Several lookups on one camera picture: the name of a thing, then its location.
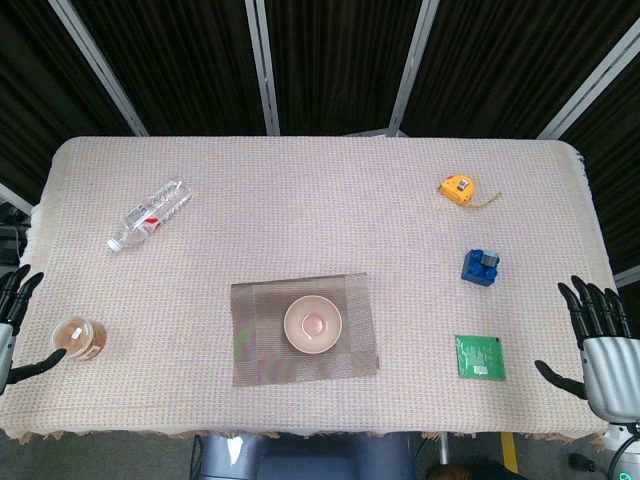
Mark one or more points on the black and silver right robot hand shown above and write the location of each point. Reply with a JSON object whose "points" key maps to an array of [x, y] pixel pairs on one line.
{"points": [[612, 370]]}

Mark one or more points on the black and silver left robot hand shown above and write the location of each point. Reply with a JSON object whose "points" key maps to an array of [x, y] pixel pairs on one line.
{"points": [[7, 300]]}

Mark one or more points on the brown woven placemat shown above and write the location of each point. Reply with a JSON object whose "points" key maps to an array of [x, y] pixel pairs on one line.
{"points": [[250, 350]]}

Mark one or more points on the light brown bowl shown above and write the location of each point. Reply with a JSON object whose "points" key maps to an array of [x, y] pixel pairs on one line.
{"points": [[312, 325]]}

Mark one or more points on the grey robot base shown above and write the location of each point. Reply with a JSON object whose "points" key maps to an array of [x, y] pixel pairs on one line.
{"points": [[310, 457]]}

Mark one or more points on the brown lidded food cup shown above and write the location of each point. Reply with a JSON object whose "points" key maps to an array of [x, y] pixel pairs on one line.
{"points": [[77, 337]]}

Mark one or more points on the green foil packet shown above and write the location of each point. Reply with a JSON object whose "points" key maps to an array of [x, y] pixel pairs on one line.
{"points": [[480, 356]]}

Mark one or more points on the small grey-green block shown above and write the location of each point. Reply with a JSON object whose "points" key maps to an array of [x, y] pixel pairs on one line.
{"points": [[489, 259]]}

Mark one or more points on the clear plastic water bottle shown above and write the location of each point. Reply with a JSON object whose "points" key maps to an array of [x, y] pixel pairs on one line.
{"points": [[150, 215]]}

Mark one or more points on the blue toy brick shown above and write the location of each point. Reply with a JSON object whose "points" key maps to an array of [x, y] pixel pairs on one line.
{"points": [[475, 275]]}

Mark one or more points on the metal table leg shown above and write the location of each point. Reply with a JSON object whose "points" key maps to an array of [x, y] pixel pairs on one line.
{"points": [[443, 447]]}

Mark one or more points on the dark brown curtain panel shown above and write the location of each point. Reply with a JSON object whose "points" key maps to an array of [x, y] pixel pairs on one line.
{"points": [[620, 150], [500, 65], [175, 65], [40, 75], [340, 65]]}

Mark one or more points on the yellow tape measure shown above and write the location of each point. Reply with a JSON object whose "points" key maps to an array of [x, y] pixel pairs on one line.
{"points": [[456, 189]]}

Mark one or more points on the beige woven tablecloth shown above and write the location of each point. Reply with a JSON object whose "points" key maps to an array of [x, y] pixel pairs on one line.
{"points": [[310, 210]]}

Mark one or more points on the white screen frame post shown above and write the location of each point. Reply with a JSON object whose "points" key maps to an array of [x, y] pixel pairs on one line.
{"points": [[627, 279], [15, 197], [412, 75], [264, 75], [102, 70], [590, 86]]}

